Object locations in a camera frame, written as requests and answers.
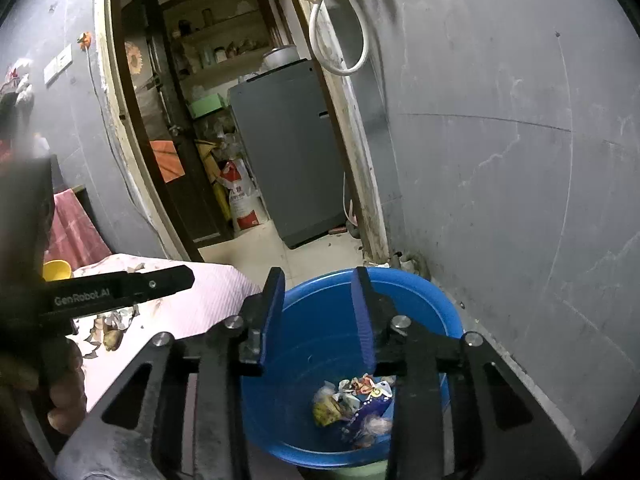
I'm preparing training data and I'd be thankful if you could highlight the metal pot on fridge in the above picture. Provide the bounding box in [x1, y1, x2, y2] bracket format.
[262, 44, 299, 70]

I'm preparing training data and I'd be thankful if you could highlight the white wall switch panel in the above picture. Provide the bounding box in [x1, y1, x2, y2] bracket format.
[43, 44, 73, 87]

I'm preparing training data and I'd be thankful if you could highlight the green container on shelf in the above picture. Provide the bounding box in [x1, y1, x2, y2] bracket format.
[189, 92, 226, 119]

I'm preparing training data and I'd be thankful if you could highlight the brown peanut shell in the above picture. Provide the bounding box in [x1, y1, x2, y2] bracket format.
[102, 328, 124, 352]

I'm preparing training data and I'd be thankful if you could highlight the pink checked towel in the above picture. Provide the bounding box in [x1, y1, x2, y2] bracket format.
[44, 188, 112, 270]

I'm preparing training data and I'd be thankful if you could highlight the person's left hand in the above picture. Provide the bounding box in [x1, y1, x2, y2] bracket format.
[1, 338, 87, 437]

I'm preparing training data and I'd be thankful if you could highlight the grey refrigerator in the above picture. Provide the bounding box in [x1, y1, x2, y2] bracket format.
[230, 60, 345, 248]

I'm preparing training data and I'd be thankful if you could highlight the yellow bowl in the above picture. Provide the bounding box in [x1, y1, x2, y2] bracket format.
[42, 259, 73, 282]

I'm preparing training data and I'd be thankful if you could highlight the white hose loop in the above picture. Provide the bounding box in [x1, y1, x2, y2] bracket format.
[308, 0, 370, 77]

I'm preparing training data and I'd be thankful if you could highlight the yellow snack wrapper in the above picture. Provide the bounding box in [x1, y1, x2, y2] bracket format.
[311, 394, 344, 427]

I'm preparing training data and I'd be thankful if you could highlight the silver wrapper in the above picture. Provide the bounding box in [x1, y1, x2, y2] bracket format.
[319, 372, 396, 449]

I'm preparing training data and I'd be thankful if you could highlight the orange wall hook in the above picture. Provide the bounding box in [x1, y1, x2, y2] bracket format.
[77, 32, 92, 52]

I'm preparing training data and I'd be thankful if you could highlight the pink floral tablecloth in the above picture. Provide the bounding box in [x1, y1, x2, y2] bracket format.
[70, 262, 258, 408]

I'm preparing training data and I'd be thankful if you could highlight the blue plastic basin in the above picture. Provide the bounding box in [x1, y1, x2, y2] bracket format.
[240, 266, 466, 469]

